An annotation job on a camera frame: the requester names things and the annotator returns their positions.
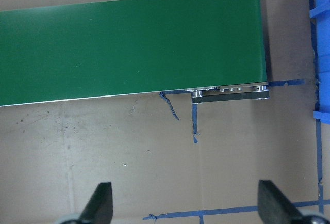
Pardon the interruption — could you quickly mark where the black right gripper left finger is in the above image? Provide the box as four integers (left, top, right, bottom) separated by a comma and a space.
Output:
78, 182, 113, 224

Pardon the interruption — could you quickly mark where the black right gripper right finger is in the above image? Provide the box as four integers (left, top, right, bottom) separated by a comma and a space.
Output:
257, 180, 305, 223

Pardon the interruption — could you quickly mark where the green conveyor belt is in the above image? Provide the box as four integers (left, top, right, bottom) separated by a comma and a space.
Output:
1, 0, 267, 106

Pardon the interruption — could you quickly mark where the blue right plastic bin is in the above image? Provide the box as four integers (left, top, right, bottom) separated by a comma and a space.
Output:
309, 0, 329, 124

